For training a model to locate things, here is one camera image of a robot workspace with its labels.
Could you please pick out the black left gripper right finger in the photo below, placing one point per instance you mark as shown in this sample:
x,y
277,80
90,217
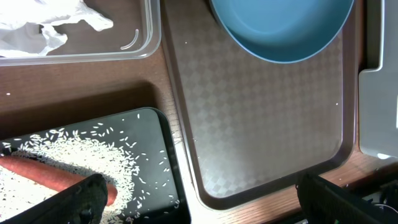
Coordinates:
x,y
324,202

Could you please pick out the dark blue plate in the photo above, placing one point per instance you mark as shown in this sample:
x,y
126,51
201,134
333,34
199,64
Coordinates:
x,y
282,31

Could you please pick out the white paper tissue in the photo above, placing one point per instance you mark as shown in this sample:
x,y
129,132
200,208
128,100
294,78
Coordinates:
x,y
28,26

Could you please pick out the brown serving tray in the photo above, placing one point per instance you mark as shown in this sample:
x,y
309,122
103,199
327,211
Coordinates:
x,y
251,127

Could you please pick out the orange carrot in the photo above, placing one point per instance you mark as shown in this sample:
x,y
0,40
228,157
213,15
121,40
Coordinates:
x,y
51,177

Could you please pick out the spilled white rice grains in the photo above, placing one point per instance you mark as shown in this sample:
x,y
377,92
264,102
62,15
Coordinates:
x,y
77,155

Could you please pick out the black plastic tray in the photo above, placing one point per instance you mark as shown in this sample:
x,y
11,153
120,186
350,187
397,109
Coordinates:
x,y
146,130

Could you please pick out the grey dishwasher rack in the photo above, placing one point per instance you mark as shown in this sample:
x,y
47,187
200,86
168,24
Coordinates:
x,y
378,82

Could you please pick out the clear plastic waste bin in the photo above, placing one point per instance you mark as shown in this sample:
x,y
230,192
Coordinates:
x,y
136,33

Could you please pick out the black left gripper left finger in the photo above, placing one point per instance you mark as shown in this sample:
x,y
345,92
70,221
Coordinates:
x,y
61,208

